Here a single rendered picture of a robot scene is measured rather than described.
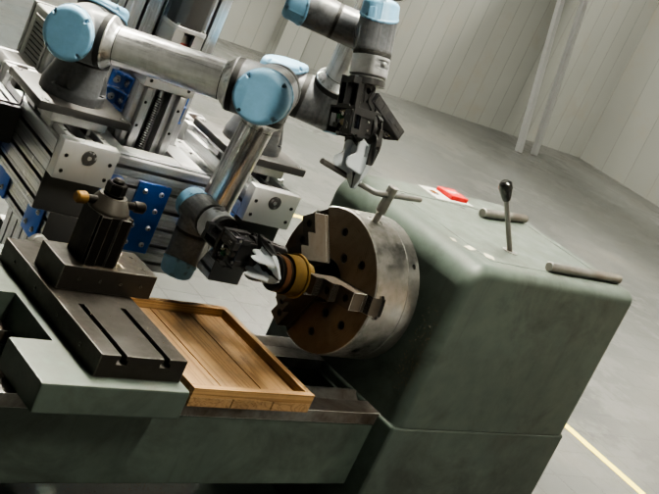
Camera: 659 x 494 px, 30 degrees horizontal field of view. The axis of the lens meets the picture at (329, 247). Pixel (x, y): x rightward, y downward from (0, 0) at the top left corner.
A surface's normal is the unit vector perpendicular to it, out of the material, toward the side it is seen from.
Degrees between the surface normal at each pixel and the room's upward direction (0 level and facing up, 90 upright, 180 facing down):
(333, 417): 90
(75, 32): 91
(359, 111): 70
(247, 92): 89
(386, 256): 41
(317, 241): 51
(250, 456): 90
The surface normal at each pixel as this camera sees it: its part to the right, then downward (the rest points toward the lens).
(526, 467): 0.55, 0.47
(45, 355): 0.40, -0.88
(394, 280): 0.68, -0.04
